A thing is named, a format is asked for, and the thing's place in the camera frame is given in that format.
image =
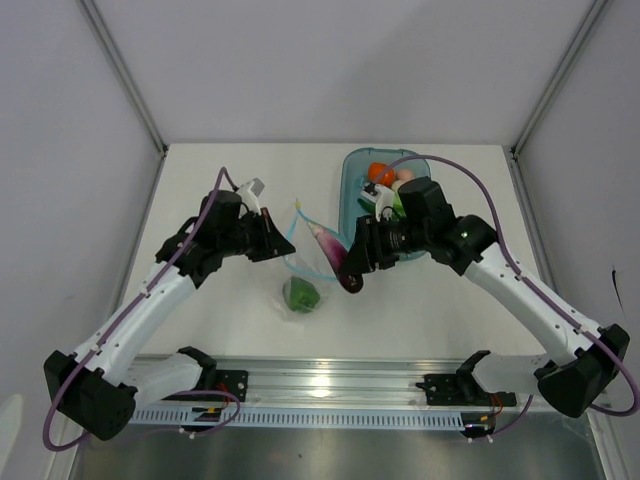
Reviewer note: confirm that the aluminium frame post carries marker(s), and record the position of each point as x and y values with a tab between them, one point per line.
569	59
117	62

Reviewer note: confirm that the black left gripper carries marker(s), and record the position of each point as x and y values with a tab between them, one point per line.
273	242

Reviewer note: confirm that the orange tomato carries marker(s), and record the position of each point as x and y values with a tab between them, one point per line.
380	173

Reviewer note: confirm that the purple eggplant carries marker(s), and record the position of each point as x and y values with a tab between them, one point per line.
331	247

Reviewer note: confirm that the clear zip top bag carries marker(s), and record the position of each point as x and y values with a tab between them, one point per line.
308	262

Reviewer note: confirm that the left aluminium frame post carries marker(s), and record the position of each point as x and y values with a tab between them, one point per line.
117	62

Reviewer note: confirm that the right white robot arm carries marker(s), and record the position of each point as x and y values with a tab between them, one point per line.
581	357

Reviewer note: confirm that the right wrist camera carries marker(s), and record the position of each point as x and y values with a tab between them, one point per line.
383	199

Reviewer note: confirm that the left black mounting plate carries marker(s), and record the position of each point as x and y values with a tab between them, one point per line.
235	382

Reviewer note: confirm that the white slotted cable duct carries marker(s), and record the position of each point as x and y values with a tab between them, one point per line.
413	420

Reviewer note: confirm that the white egg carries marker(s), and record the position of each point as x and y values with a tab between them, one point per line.
396	185

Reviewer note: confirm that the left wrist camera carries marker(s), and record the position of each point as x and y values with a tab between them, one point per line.
249	193

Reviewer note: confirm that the teal plastic tub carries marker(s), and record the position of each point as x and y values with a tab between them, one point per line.
354	178

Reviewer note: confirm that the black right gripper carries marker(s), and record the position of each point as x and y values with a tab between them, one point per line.
361	258

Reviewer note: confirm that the green cucumber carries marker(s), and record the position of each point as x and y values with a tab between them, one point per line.
369	207

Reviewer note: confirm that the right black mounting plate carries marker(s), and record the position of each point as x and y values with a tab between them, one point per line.
445	390

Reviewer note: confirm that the green bell pepper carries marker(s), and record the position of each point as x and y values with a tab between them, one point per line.
300	295

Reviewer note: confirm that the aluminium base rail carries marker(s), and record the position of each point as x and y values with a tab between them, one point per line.
330	383

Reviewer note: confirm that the black mounting plate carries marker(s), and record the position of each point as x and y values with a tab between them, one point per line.
445	390
235	382

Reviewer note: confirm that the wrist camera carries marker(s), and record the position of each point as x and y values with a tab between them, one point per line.
249	193
383	199

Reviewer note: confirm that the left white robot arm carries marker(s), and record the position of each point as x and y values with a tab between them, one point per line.
94	386

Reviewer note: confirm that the right aluminium frame post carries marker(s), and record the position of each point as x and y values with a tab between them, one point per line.
569	59

